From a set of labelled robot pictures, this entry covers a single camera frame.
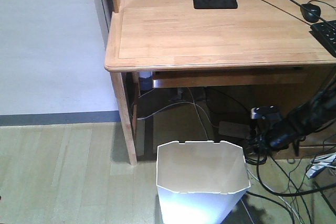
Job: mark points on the white power strip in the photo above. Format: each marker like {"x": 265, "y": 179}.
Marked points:
{"x": 233, "y": 129}

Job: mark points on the black keyboard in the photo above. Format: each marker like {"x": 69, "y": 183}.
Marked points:
{"x": 324, "y": 33}

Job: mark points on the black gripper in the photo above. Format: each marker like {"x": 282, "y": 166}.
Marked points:
{"x": 281, "y": 135}

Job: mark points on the wooden keyboard tray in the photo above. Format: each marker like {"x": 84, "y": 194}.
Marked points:
{"x": 239, "y": 77}

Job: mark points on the white paper trash bin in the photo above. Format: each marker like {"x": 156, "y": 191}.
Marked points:
{"x": 200, "y": 181}

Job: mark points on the black computer mouse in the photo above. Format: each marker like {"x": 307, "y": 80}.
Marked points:
{"x": 310, "y": 12}

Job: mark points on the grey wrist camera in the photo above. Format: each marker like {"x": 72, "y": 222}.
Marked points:
{"x": 270, "y": 113}

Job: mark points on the wooden desk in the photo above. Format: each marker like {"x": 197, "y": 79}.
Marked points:
{"x": 171, "y": 35}

